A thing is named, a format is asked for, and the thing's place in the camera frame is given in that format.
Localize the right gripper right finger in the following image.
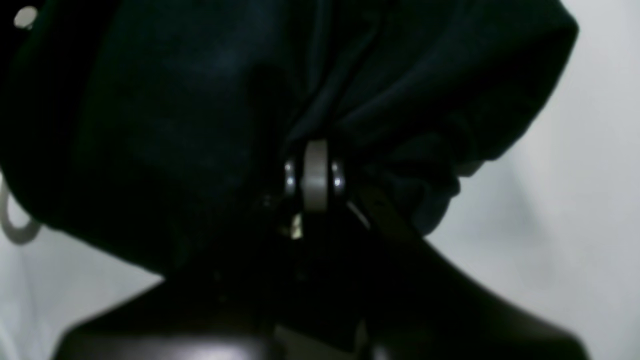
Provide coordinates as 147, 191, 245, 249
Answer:
328, 158, 347, 198

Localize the black T-shirt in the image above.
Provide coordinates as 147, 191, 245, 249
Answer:
1, 0, 579, 274

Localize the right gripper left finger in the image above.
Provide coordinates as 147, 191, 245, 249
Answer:
283, 157, 303, 198

